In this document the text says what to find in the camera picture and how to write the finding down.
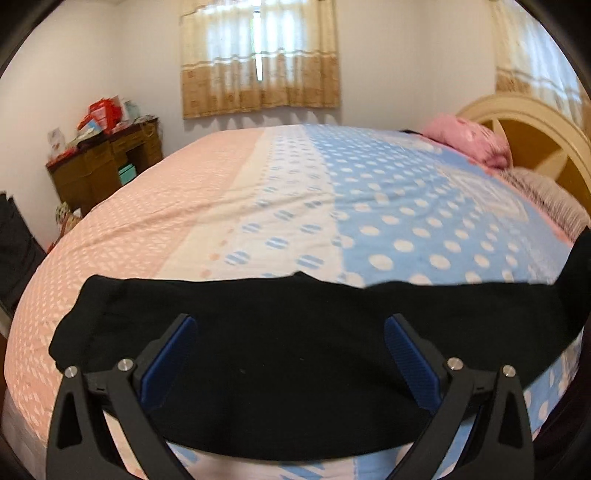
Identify cream wooden headboard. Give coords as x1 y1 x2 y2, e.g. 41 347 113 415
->
455 92 591 217

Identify black folding chair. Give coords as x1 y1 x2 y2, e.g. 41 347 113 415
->
0 191 47 315

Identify patterned bag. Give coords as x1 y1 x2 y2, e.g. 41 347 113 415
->
54 203 84 227

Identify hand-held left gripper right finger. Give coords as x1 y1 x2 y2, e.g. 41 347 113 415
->
384 314 536 480

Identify black pants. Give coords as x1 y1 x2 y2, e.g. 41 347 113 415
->
48 226 591 462

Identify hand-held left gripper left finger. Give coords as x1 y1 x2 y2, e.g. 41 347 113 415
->
46 314 199 480

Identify striped pillow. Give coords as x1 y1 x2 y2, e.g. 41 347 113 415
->
505 167 591 243

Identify brown wooden desk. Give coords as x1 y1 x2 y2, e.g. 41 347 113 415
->
45 116 164 215

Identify beige patterned window curtain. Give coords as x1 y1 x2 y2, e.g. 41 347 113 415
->
179 0 341 121
489 0 587 104

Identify pink blue polka dot bedspread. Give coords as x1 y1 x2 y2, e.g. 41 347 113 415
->
2 124 587 480

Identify pink pillow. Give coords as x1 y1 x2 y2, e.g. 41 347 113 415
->
422 114 512 169

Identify red gift bag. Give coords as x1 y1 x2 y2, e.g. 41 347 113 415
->
88 98 123 134

